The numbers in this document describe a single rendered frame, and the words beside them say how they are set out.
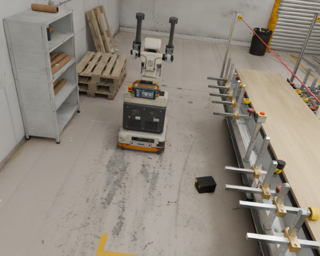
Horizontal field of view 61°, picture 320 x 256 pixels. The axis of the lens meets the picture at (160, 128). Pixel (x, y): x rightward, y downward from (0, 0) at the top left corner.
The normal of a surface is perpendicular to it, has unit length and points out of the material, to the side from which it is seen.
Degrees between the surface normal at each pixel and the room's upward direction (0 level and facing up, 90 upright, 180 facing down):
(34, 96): 90
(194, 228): 0
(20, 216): 0
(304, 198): 0
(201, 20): 90
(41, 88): 90
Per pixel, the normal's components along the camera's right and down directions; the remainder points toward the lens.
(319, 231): 0.10, -0.84
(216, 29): -0.07, 0.53
